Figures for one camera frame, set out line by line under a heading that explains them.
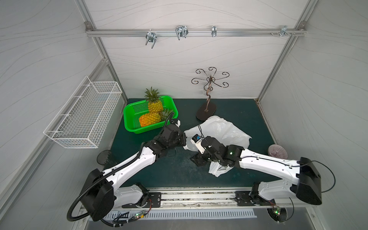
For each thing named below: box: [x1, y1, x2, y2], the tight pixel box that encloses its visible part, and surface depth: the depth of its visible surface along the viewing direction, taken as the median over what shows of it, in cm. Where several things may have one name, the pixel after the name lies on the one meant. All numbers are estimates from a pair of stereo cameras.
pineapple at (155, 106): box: [144, 86, 163, 114], surface depth 101 cm
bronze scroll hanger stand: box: [191, 66, 230, 122], surface depth 96 cm
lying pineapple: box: [138, 108, 173, 127], surface depth 97 cm
